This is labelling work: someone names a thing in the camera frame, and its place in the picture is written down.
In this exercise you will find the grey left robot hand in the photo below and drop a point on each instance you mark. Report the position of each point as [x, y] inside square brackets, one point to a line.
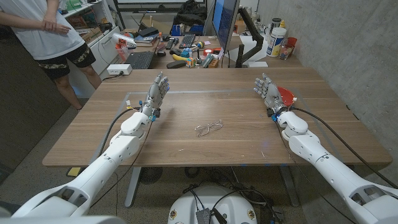
[155, 95]

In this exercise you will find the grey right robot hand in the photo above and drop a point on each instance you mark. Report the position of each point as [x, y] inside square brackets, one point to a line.
[271, 95]

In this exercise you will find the red bowl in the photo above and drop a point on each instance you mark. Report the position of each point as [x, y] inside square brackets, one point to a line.
[287, 95]

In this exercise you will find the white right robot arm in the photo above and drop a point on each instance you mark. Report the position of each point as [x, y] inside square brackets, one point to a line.
[329, 174]

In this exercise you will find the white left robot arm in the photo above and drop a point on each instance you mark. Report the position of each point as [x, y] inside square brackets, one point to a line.
[102, 168]

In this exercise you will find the flat white box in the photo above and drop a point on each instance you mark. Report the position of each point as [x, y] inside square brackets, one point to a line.
[257, 64]

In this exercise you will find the black glasses case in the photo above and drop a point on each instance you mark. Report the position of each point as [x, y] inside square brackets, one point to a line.
[176, 64]

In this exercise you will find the black laptop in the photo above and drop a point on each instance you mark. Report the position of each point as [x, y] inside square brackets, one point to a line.
[141, 59]

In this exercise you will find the yellow banana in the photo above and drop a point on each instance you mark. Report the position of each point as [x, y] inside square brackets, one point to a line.
[179, 57]

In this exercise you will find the white power strip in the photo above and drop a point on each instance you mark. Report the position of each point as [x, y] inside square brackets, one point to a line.
[119, 69]

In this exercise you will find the colourful puzzle cube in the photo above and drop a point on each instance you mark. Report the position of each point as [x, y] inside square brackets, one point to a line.
[191, 62]

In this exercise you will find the white wipes canister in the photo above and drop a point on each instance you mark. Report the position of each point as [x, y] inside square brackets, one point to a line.
[276, 42]

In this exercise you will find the red cup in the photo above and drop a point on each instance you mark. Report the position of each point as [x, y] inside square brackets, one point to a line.
[292, 42]

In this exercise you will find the white printed roll package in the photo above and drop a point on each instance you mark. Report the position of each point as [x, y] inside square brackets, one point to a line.
[124, 40]

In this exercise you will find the black keyboard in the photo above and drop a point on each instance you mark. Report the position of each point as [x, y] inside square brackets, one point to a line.
[187, 40]

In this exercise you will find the white shelf unit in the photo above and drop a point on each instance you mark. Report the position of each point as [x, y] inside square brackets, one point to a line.
[107, 51]

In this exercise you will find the brown block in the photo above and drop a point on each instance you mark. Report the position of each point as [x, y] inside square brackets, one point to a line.
[213, 63]

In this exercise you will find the yellow bottle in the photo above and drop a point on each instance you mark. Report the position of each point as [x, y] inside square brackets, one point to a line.
[282, 24]

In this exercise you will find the dark lid bottle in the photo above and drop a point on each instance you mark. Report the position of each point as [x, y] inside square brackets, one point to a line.
[275, 22]

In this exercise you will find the blue box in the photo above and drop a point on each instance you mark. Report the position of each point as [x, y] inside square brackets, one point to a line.
[196, 30]

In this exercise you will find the black round fan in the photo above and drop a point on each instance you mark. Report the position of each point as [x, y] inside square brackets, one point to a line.
[150, 175]

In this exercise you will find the computer monitor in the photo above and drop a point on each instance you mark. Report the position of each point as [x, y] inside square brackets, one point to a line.
[225, 21]

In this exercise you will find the black backpack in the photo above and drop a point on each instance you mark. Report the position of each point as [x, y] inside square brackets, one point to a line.
[190, 12]

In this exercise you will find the grey table leg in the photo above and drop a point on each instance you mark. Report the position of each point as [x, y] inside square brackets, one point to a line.
[289, 185]
[133, 186]

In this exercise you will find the yellow floor pad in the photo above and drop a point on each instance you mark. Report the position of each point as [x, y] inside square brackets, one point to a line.
[74, 171]

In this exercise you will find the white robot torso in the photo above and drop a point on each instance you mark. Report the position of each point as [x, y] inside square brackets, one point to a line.
[217, 202]

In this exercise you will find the person in white t-shirt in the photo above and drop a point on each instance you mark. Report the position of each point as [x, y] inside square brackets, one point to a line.
[40, 40]

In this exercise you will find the clear frame eyeglasses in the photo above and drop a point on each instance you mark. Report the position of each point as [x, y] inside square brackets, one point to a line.
[211, 126]

